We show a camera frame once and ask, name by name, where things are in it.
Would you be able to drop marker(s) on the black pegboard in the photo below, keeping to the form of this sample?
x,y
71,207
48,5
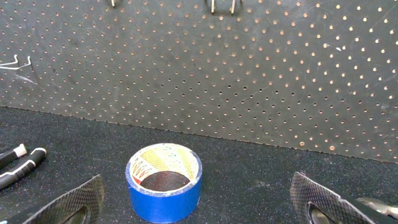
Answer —
x,y
199,77

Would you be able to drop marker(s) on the roll of blue tape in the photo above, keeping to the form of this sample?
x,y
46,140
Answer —
x,y
164,203

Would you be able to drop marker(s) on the metal hook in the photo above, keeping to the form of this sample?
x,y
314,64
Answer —
x,y
18,66
112,3
212,7

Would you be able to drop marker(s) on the silver metal tool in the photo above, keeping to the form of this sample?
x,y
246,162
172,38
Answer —
x,y
377,206

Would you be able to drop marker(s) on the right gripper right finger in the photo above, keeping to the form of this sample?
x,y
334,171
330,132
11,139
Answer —
x,y
323,202

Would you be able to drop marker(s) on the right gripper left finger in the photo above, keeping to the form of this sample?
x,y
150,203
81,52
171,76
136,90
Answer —
x,y
84,199

